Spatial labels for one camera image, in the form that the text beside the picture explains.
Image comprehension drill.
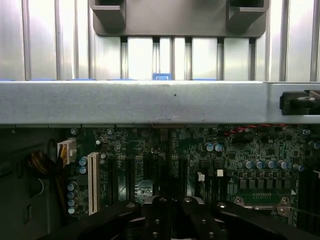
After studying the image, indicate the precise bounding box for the short black expansion slot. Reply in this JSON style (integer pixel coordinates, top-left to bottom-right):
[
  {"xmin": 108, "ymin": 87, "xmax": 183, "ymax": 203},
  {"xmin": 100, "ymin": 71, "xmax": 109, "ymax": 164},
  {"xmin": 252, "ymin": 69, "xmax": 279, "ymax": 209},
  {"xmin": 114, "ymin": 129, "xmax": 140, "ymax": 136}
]
[{"xmin": 145, "ymin": 152, "xmax": 161, "ymax": 179}]

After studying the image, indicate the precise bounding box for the white expansion slot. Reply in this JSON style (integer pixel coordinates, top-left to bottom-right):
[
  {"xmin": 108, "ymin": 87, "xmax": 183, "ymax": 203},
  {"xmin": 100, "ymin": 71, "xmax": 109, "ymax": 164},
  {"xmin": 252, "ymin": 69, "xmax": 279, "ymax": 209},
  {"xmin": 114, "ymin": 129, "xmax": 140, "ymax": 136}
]
[{"xmin": 86, "ymin": 150, "xmax": 101, "ymax": 216}]

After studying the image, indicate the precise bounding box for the green motherboard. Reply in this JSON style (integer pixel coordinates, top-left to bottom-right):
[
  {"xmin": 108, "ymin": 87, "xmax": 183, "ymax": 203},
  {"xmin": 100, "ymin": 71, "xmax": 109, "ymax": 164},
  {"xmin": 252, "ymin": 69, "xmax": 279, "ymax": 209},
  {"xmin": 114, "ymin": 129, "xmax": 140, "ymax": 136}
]
[{"xmin": 53, "ymin": 124, "xmax": 320, "ymax": 240}]

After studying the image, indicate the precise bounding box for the white power connector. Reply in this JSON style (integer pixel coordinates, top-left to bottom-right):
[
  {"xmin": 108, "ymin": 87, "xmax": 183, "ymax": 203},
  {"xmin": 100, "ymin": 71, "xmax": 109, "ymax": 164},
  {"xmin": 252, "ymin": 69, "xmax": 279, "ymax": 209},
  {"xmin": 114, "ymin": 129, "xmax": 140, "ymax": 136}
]
[{"xmin": 56, "ymin": 139, "xmax": 77, "ymax": 165}]

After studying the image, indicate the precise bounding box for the black and grey PC case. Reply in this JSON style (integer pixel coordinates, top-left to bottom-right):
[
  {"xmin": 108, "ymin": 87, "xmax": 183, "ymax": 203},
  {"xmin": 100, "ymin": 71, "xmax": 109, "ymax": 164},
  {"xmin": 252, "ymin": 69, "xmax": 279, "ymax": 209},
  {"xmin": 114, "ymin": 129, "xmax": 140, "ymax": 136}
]
[{"xmin": 0, "ymin": 79, "xmax": 320, "ymax": 240}]

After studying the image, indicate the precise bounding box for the grey power supply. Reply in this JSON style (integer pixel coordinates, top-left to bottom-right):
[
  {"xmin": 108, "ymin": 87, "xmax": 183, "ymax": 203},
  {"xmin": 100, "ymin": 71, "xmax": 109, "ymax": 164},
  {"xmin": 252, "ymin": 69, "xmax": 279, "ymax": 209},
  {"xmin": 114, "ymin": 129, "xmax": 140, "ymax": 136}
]
[{"xmin": 0, "ymin": 126, "xmax": 55, "ymax": 240}]

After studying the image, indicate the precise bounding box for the grey parts rack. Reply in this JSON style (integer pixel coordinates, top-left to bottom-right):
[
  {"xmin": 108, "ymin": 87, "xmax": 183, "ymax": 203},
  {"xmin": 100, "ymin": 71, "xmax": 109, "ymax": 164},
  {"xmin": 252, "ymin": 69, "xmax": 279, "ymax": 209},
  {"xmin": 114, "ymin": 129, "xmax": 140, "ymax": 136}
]
[{"xmin": 92, "ymin": 0, "xmax": 267, "ymax": 38}]

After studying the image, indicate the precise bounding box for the red twisted wire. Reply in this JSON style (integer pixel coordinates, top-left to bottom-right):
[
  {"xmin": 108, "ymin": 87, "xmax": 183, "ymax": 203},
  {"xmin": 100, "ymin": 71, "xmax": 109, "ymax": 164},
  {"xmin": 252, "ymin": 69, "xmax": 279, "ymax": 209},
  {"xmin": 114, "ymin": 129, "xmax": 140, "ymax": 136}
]
[{"xmin": 222, "ymin": 124, "xmax": 278, "ymax": 137}]

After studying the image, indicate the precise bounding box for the braided power cable bundle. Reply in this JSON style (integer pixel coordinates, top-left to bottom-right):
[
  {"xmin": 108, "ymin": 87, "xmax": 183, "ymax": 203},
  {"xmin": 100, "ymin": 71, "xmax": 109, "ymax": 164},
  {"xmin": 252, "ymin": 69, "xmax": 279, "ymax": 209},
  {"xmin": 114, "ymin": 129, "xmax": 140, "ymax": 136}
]
[{"xmin": 26, "ymin": 149, "xmax": 67, "ymax": 201}]

